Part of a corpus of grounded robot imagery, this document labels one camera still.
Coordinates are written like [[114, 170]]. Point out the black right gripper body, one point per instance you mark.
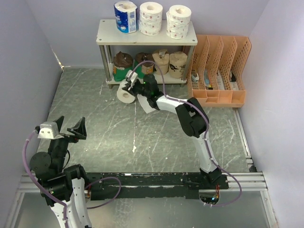
[[139, 88]]

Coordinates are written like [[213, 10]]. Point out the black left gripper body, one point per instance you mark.
[[58, 147]]

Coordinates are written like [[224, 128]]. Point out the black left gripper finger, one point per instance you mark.
[[58, 124], [79, 130]]

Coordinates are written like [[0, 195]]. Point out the plain white paper roll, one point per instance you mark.
[[137, 91]]

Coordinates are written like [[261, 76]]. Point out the green roll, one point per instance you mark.
[[122, 63], [147, 67]]

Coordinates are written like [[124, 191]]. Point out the tan roll with tail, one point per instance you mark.
[[161, 58]]

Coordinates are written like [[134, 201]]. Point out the tan paper roll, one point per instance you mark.
[[177, 63]]

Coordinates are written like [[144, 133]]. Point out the red-dotted paper roll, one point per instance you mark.
[[150, 18], [178, 20]]

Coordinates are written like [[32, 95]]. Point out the blue tissue roll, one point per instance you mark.
[[126, 16]]

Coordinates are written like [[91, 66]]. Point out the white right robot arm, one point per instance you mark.
[[193, 120]]

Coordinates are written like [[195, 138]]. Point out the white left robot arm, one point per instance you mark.
[[63, 187]]

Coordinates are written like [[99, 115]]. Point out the white two-tier shelf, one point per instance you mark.
[[108, 35]]

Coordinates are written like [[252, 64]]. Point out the items in file organizer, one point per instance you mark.
[[216, 83]]

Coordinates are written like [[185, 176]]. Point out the orange plastic file organizer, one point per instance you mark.
[[223, 53]]

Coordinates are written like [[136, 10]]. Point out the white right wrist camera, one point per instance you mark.
[[131, 78]]

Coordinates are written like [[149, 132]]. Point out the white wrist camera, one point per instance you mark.
[[131, 78], [49, 130]]

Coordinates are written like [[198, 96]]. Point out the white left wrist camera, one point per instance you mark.
[[49, 130]]

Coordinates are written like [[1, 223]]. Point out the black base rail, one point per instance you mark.
[[153, 185]]

